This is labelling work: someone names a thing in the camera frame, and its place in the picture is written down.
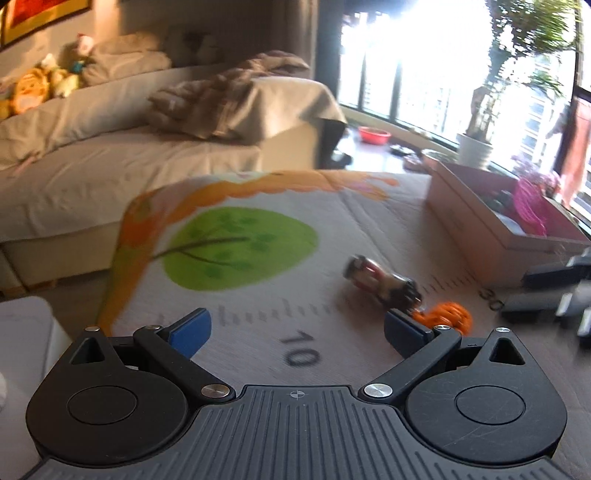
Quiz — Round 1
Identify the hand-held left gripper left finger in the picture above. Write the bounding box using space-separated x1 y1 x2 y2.
69 308 237 403

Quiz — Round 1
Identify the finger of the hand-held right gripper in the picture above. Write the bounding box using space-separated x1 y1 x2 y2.
501 294 563 324
523 265 581 291

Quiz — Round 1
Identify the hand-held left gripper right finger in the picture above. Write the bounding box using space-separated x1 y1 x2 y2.
361 309 533 408

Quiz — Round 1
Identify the orange plastic toy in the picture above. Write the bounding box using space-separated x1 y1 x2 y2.
412 301 472 335

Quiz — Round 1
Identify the red and white toy car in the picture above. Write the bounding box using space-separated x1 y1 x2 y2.
342 254 423 311

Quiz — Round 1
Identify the pink plastic basket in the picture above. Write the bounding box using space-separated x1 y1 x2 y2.
513 178 550 236

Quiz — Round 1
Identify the pink cardboard box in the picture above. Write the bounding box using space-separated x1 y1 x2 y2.
425 161 591 289

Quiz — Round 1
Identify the purple flowering plant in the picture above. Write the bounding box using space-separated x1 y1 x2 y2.
512 154 561 195

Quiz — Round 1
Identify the printed play mat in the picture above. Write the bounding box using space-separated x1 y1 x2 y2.
95 170 591 480

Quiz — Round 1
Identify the pink hanging cloth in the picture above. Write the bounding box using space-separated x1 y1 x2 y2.
549 97 591 204

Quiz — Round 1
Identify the white plant pot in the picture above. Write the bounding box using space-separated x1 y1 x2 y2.
456 133 494 169

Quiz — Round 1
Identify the white container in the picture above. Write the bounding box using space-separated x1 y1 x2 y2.
0 295 72 480

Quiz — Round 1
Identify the beige sofa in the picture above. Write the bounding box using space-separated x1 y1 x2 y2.
0 65 349 287

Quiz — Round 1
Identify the red bowl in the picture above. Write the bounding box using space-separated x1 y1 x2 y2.
359 126 392 146

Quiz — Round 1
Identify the green potted plant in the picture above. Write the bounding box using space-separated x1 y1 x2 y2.
466 0 583 139

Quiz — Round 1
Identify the crumpled beige blanket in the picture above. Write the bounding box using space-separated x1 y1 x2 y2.
148 51 310 139

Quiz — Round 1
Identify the beige pillow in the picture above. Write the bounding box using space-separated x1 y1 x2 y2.
81 32 171 86

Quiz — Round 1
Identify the grey plush toy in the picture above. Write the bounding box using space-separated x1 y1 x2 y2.
166 32 218 61

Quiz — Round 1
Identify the yellow plush toy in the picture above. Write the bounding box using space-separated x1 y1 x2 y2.
0 53 81 118

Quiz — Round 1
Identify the white plush toy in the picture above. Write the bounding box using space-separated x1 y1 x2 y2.
69 33 95 75

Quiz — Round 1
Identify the framed wall picture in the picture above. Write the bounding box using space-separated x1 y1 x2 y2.
0 0 90 44

